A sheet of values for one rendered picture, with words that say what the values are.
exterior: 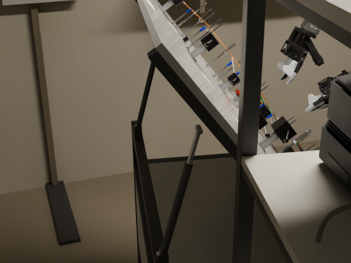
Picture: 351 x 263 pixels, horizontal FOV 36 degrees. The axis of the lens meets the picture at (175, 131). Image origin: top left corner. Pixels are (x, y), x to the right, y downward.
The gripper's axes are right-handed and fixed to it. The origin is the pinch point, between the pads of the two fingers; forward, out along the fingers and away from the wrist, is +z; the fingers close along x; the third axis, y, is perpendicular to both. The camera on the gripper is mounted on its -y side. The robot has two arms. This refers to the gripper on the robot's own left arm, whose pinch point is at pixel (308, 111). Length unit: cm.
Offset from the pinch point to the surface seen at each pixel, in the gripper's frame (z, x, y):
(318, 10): -48, 140, -48
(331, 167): -29, 99, -54
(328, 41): 19, -182, 119
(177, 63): -13, 114, -25
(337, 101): -36, 103, -44
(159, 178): 68, 15, 0
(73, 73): 144, -34, 120
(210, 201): 47, 14, -19
